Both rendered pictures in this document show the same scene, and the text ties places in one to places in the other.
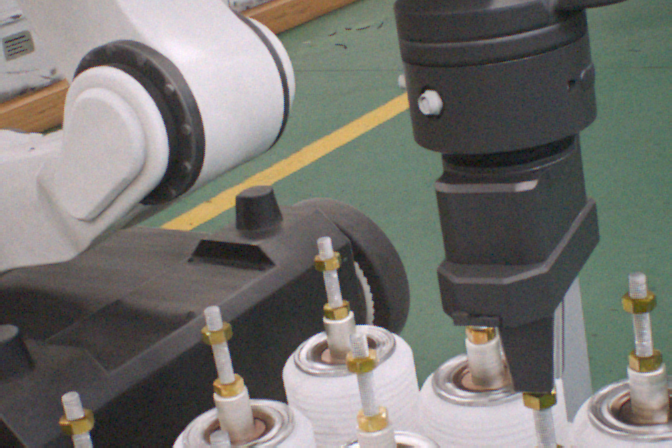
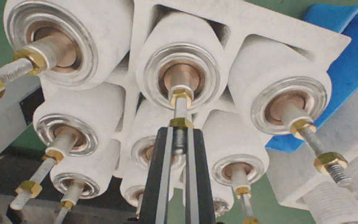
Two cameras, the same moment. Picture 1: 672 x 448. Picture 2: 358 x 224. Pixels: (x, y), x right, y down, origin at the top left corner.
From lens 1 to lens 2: 60 cm
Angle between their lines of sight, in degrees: 58
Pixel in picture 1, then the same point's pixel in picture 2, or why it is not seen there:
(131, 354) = (85, 215)
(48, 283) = not seen: outside the picture
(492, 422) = (101, 125)
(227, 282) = (30, 210)
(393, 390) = (85, 161)
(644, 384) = (52, 57)
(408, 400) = not seen: hidden behind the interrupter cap
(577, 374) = not seen: outside the picture
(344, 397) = (103, 175)
